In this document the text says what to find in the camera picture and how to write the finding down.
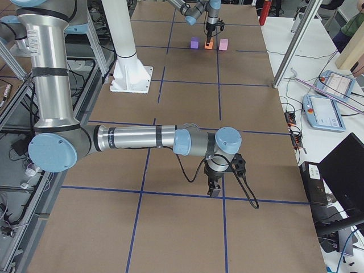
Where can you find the far teach pendant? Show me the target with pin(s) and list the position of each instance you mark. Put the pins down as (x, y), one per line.
(338, 85)

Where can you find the red fire extinguisher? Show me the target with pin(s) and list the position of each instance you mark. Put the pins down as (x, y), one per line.
(265, 12)

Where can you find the teach pendant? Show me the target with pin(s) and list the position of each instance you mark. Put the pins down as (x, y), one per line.
(338, 85)
(322, 113)

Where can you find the black monitor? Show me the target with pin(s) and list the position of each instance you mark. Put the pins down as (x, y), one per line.
(342, 171)

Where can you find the near teach pendant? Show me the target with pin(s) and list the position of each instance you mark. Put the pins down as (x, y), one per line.
(322, 113)

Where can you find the pink block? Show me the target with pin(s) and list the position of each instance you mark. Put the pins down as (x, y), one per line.
(223, 44)

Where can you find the purple block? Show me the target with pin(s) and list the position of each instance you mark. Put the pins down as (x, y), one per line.
(194, 43)

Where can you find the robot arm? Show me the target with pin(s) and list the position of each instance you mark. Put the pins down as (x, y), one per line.
(192, 13)
(60, 140)

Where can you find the orange block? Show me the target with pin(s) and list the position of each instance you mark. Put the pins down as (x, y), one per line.
(208, 45)

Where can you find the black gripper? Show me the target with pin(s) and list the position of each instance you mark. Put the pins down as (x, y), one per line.
(210, 29)
(214, 175)

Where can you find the aluminium frame post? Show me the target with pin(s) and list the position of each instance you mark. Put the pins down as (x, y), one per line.
(302, 23)

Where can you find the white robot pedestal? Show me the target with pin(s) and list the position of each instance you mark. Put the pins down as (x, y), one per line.
(129, 75)

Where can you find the black computer box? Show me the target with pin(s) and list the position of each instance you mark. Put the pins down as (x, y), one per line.
(313, 184)

